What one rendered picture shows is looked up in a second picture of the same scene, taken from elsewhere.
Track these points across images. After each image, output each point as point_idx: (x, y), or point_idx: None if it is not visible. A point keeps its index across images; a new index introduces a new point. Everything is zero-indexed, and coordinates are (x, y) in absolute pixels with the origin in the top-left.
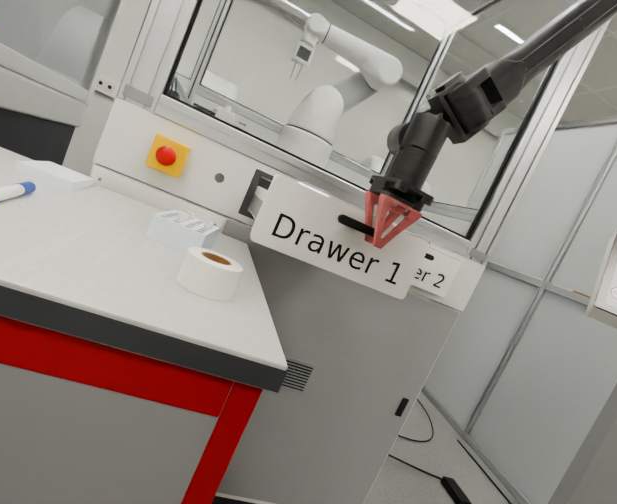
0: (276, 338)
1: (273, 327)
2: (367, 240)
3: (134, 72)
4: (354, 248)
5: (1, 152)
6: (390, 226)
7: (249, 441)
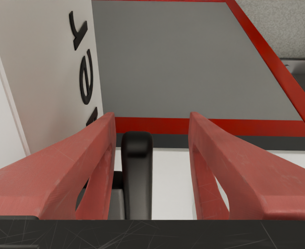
0: None
1: (286, 156)
2: (115, 133)
3: None
4: (82, 116)
5: None
6: (20, 110)
7: None
